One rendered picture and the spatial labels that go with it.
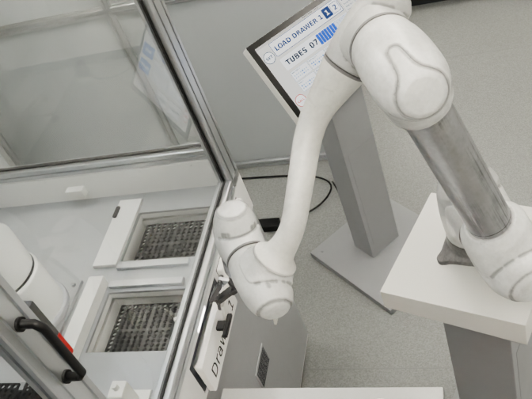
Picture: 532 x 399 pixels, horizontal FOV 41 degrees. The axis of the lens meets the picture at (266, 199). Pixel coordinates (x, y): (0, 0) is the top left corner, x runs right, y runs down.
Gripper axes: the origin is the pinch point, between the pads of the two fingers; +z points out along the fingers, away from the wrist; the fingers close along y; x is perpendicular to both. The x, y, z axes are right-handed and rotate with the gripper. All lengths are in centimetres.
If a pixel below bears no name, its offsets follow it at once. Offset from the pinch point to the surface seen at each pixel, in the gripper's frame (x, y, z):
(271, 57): -84, 6, -24
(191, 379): 19.1, 11.8, 2.0
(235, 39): -163, 39, 22
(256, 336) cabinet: -16.6, 4.7, 35.5
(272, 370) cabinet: -15, 1, 53
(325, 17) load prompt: -102, -10, -28
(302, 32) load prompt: -94, -3, -26
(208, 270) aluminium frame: -10.3, 13.1, -5.0
